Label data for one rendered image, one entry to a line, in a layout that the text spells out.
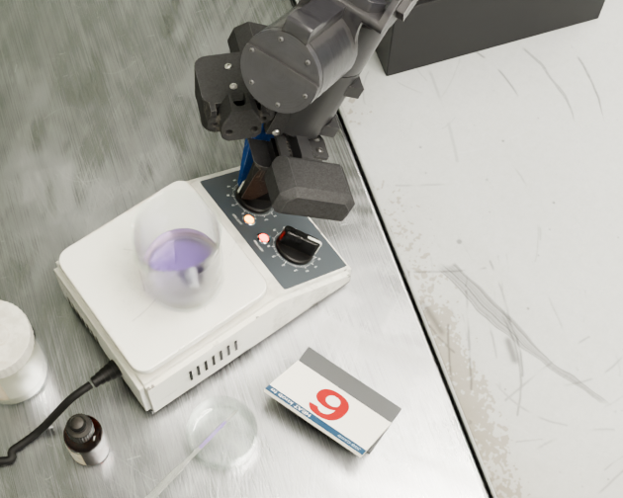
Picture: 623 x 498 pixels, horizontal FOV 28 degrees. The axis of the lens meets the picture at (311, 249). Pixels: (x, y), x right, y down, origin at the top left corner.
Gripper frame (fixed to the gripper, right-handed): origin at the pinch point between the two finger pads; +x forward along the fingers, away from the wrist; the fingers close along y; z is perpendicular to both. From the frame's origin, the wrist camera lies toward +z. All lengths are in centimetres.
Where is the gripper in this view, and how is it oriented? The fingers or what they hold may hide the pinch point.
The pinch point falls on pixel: (261, 163)
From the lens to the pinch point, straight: 97.9
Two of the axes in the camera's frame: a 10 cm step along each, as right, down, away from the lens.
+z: -8.8, -1.1, -4.6
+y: 2.2, 7.7, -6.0
